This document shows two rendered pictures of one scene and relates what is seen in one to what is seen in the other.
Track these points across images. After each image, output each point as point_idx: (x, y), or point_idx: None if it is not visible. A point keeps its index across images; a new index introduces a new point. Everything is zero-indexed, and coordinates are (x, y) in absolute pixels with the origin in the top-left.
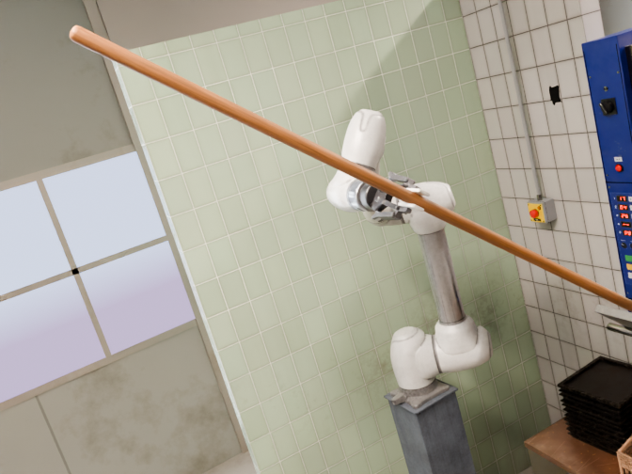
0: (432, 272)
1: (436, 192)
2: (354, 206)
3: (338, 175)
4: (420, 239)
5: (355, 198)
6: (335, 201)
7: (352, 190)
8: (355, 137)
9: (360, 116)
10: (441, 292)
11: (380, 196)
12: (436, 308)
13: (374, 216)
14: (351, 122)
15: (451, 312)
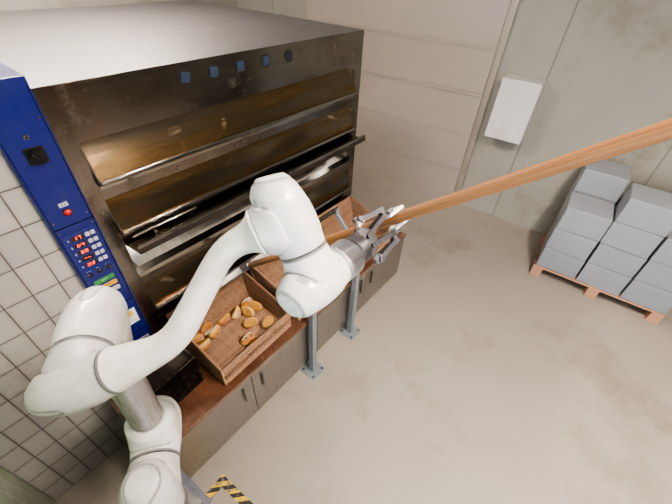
0: (140, 387)
1: (116, 296)
2: (354, 276)
3: (326, 265)
4: None
5: (364, 263)
6: (335, 296)
7: (357, 259)
8: (313, 209)
9: (294, 181)
10: (151, 396)
11: (370, 241)
12: (145, 419)
13: (384, 258)
14: (293, 195)
15: (159, 404)
